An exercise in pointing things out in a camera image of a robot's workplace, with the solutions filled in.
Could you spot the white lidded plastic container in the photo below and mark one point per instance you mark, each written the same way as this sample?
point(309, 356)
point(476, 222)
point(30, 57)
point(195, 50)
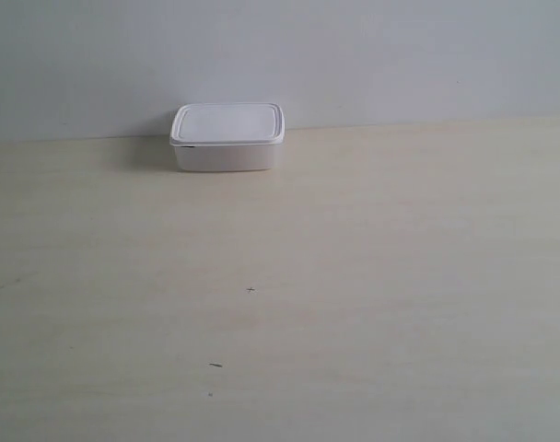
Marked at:
point(228, 137)

